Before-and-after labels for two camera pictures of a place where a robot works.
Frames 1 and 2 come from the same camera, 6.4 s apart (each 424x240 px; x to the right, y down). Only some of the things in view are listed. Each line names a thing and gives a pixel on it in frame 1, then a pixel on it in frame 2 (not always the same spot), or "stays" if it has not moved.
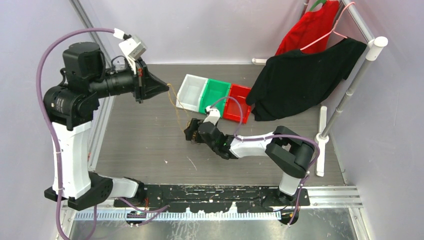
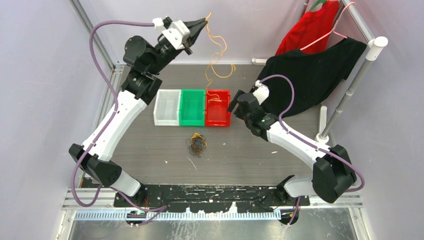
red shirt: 309,27 stays
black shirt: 291,82 stays
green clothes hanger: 316,2 stays
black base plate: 212,198 stays
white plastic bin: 189,94 → 166,112
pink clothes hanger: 333,30 stays
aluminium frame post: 82,14 stays
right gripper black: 193,127 → 232,104
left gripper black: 146,85 → 194,28
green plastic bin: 214,95 → 192,107
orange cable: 179,100 → 210,65
